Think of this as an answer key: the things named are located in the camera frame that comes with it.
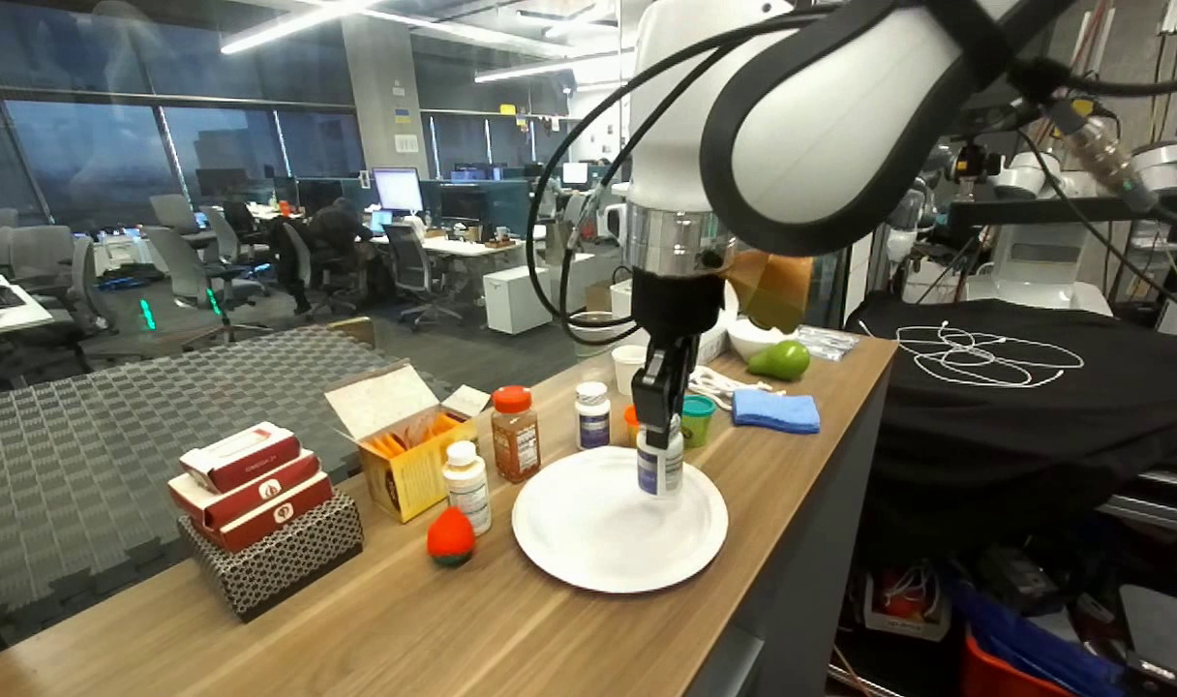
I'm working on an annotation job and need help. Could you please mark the stained white bottle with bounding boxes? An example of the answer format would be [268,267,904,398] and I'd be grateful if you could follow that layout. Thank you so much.
[437,436,496,537]

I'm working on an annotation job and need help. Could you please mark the red bin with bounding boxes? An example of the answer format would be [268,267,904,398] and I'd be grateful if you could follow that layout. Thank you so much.
[955,627,1069,697]

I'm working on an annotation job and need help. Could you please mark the black cloth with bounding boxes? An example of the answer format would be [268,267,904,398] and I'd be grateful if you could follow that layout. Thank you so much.
[843,295,1177,519]

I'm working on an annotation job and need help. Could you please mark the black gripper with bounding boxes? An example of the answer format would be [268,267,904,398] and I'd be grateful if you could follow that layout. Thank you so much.
[626,267,730,450]

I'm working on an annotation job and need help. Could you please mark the green toy pear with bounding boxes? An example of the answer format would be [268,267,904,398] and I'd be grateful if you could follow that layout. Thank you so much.
[745,335,812,388]

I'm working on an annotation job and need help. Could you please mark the white cabinet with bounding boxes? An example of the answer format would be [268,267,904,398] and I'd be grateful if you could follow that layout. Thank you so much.
[480,262,559,340]

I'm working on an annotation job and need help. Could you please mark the grey patterned box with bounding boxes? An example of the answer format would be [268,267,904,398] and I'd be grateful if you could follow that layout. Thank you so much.
[180,484,368,623]

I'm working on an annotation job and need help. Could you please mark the white slatted plastic piece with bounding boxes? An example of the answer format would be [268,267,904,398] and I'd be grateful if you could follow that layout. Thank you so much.
[794,322,866,364]

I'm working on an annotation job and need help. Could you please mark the grey foam floor mat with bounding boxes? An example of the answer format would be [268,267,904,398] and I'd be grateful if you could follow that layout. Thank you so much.
[0,322,386,660]

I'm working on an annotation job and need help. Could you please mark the thin white cable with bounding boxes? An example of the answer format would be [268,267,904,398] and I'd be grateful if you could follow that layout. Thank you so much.
[892,318,1093,393]

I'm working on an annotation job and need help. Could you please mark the yellow cardboard box open flaps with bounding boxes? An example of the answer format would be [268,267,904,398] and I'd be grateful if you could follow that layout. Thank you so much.
[320,358,496,526]

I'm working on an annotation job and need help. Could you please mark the red flat box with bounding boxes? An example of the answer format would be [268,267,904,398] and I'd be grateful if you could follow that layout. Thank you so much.
[207,467,339,556]
[180,418,302,495]
[167,445,320,531]

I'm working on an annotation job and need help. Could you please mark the red toy strawberry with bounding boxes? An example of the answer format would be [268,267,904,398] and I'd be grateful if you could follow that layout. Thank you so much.
[421,504,480,569]

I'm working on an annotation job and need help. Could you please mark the long ceiling light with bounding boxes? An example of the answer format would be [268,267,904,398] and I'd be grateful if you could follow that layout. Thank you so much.
[216,0,377,58]
[469,45,640,89]

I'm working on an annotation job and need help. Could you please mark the spice jar orange lid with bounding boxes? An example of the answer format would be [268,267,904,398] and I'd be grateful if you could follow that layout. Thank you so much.
[490,382,545,489]

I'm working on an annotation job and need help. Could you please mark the white pill bottle blue label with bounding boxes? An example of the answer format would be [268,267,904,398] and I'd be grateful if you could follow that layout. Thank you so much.
[633,414,690,504]
[573,380,616,451]

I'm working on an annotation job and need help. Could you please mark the computer monitor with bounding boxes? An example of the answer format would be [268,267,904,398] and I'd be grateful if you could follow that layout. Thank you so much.
[371,167,425,216]

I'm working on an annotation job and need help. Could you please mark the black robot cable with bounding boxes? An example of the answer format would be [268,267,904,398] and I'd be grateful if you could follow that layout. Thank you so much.
[523,4,875,348]

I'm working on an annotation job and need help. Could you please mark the blue bin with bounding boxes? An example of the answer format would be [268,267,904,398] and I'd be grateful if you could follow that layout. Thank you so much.
[962,586,1127,697]

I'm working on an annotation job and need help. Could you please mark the white paper cup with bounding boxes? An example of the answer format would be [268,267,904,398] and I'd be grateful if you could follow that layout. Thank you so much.
[608,340,655,404]

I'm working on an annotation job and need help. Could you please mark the white paper plate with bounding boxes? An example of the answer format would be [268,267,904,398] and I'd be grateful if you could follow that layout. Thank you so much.
[509,441,733,599]

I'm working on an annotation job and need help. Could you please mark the white office desk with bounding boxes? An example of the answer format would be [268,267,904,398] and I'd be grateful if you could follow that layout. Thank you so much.
[419,232,531,282]

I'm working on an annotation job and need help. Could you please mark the black office chair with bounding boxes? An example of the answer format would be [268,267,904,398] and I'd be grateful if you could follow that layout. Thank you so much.
[382,222,451,327]

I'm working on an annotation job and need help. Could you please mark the white lab equipment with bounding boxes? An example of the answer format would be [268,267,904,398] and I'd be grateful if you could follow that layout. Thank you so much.
[962,133,1177,322]

